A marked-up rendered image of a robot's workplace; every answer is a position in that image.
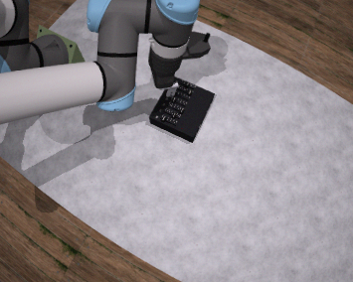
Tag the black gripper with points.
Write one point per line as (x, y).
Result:
(163, 70)

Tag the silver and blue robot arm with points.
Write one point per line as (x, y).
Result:
(109, 82)

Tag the black lighting desk with faders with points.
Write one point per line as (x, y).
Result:
(193, 99)

